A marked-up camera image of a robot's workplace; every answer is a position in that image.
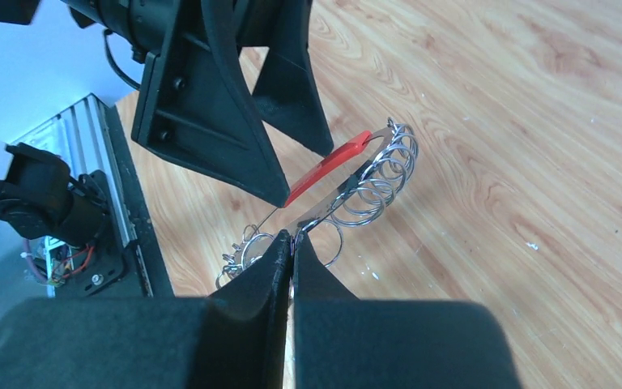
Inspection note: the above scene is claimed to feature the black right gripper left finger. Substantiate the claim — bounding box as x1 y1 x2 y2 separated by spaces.
0 231 291 388

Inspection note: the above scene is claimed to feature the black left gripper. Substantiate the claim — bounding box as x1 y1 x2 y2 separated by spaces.
65 0 290 207

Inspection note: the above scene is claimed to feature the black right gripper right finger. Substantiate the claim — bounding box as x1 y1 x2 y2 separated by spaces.
293 234 522 388

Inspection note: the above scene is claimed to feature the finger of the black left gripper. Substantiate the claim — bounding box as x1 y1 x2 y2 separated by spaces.
238 1 334 156

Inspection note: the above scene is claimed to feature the metal key organizer ring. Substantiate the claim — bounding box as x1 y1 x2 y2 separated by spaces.
215 118 420 290

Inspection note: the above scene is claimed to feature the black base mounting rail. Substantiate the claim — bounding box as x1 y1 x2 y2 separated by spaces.
10 93 175 300

